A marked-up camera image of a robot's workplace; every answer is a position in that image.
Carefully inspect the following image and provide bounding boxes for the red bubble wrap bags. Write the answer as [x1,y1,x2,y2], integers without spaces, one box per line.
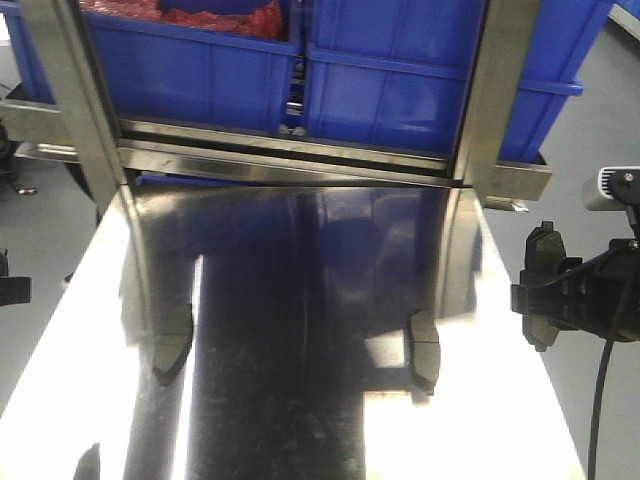
[79,1,284,40]

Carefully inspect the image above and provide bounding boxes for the far-left blue plastic bin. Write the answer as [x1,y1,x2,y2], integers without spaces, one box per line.
[1,7,56,104]

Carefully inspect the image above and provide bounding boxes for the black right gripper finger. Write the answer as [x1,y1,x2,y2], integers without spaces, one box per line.
[510,281,583,333]
[549,254,612,290]

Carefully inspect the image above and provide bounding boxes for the left blue plastic bin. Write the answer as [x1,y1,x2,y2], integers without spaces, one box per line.
[85,1,303,133]

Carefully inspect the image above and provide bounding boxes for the grey brake pad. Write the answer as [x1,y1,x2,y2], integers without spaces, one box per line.
[408,311,441,396]
[152,303,194,387]
[517,221,566,352]

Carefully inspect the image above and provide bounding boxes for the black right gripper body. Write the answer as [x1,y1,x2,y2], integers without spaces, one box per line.
[576,239,639,343]

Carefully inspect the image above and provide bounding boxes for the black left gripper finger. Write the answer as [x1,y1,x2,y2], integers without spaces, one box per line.
[0,277,31,306]

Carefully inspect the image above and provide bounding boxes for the right blue plastic bin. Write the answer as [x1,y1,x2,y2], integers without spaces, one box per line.
[303,1,611,163]

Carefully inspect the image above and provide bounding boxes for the stainless steel rack frame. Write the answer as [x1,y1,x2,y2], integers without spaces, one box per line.
[1,1,550,211]

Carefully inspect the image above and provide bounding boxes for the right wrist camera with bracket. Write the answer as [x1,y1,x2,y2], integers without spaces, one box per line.
[582,165,639,241]

